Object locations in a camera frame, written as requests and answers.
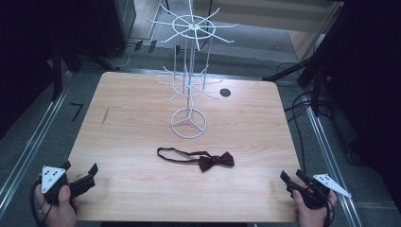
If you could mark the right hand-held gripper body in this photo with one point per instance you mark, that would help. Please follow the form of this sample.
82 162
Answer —
318 190

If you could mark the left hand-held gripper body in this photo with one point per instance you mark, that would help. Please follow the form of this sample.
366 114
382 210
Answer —
52 179

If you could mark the dark maroon bow tie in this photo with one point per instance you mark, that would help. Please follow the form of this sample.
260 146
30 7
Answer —
217 160

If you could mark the person's right hand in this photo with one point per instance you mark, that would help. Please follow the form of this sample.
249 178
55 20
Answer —
310 216

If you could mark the person's left hand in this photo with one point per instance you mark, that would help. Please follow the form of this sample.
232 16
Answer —
61 209

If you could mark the black metal stand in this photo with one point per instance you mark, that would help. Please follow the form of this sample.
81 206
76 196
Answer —
315 69
58 69

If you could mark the round black table grommet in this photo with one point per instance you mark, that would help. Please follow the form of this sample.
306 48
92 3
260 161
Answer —
225 92

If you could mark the dark cabinet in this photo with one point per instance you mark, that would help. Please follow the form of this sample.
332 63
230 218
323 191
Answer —
115 22

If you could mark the metal floor rail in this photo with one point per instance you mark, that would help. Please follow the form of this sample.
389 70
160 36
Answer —
28 151
331 164

